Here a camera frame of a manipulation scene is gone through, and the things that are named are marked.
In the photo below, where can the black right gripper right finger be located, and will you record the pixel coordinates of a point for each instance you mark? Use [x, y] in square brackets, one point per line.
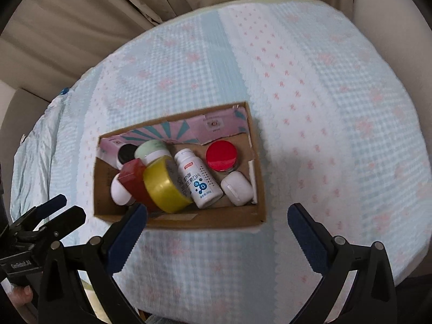
[372, 298]

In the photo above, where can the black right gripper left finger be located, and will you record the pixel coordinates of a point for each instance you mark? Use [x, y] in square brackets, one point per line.
[62, 298]

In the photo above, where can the white round disc case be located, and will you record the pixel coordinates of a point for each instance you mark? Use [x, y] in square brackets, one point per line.
[119, 194]

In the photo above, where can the red rectangular Marubi box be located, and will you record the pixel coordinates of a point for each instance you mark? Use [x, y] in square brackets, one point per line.
[131, 177]

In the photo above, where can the yellow packing tape roll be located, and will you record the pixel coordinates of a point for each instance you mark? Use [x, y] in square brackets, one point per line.
[165, 186]

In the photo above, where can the green lidded white jar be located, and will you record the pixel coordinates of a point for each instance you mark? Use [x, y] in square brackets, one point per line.
[151, 151]

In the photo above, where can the white earbud case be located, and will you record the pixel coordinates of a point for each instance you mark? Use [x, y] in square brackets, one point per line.
[237, 188]

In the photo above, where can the white vitamin D bottle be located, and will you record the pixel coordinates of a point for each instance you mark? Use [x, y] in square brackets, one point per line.
[204, 189]

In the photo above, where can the red lidded round jar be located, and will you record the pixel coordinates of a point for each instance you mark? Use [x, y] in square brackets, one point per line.
[222, 156]

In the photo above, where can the person's left hand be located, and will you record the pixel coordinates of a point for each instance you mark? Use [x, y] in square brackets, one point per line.
[20, 297]

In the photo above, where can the black lidded white jar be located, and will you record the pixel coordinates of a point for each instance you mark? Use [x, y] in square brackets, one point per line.
[126, 153]

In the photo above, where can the open cardboard box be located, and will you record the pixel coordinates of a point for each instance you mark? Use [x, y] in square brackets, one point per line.
[194, 130]

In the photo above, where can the beige curtain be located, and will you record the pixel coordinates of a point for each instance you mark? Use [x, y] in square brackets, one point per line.
[47, 45]

